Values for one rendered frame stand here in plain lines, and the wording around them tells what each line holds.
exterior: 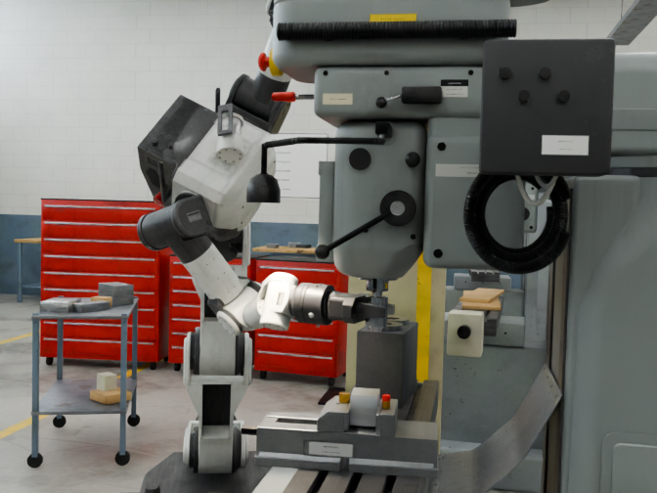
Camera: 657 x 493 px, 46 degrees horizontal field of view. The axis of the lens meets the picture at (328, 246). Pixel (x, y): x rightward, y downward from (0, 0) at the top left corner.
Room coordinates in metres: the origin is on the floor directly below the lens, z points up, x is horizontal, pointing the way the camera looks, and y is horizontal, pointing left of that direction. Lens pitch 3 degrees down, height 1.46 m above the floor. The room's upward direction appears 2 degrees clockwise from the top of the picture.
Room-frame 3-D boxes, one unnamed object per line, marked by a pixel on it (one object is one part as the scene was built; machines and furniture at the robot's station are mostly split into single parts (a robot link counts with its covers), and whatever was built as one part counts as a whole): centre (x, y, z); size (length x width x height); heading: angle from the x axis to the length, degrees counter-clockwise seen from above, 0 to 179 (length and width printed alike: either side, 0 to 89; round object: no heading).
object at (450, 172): (1.60, -0.30, 1.47); 0.24 x 0.19 x 0.26; 170
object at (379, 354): (2.02, -0.16, 1.06); 0.22 x 0.12 x 0.20; 164
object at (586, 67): (1.26, -0.34, 1.62); 0.20 x 0.09 x 0.21; 80
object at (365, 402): (1.50, -0.08, 1.07); 0.06 x 0.05 x 0.06; 172
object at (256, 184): (1.65, 0.14, 1.49); 0.07 x 0.07 x 0.06
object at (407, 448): (1.51, -0.05, 1.02); 0.35 x 0.15 x 0.11; 82
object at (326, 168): (1.66, 0.00, 1.45); 0.04 x 0.04 x 0.21; 80
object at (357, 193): (1.64, -0.11, 1.47); 0.21 x 0.19 x 0.32; 170
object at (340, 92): (1.63, -0.15, 1.68); 0.34 x 0.24 x 0.10; 80
